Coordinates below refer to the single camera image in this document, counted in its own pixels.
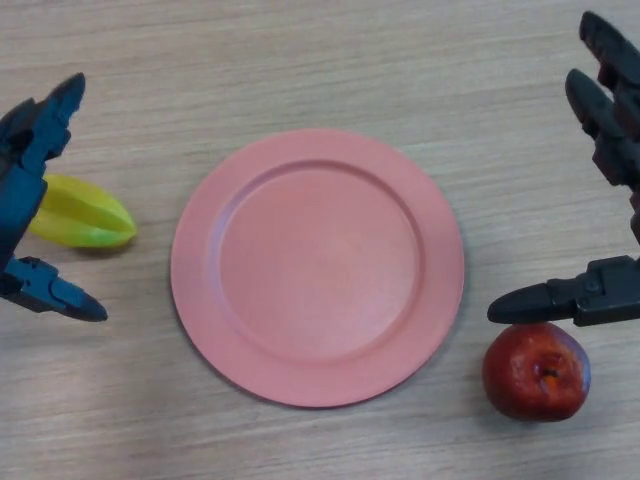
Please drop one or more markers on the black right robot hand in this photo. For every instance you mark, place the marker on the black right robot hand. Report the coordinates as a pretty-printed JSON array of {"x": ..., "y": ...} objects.
[{"x": 610, "y": 295}]

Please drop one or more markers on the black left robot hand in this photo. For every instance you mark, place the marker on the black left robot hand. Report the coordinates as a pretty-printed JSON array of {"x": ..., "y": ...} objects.
[{"x": 22, "y": 200}]

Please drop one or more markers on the yellow green starfruit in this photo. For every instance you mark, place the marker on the yellow green starfruit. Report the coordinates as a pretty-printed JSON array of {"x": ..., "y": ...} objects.
[{"x": 85, "y": 217}]

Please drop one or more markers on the pink round plate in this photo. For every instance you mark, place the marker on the pink round plate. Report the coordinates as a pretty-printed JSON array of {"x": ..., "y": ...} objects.
[{"x": 317, "y": 270}]

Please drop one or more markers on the red apple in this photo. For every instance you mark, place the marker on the red apple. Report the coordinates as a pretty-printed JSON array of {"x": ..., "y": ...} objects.
[{"x": 535, "y": 372}]

